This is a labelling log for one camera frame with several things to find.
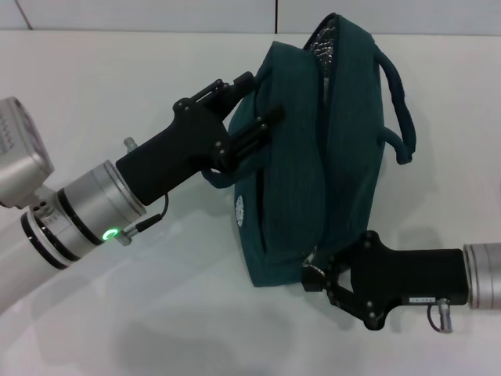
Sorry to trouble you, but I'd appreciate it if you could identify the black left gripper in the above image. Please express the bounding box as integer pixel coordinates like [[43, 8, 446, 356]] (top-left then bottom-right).
[[115, 70, 284, 206]]

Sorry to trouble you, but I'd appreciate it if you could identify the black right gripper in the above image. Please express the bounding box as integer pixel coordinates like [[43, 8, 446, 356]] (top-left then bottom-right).
[[300, 230, 471, 331]]

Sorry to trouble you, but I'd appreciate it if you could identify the dark teal fabric bag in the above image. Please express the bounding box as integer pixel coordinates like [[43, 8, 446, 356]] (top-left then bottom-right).
[[203, 13, 416, 289]]

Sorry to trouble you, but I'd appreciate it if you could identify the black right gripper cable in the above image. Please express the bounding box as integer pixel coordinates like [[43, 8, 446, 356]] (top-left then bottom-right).
[[426, 298, 453, 334]]

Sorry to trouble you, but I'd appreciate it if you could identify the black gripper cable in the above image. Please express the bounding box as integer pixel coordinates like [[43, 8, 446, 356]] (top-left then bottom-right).
[[426, 298, 453, 334], [117, 191, 170, 248]]

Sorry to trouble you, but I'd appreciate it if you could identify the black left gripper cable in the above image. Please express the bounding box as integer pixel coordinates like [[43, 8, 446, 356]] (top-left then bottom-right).
[[117, 191, 170, 248]]

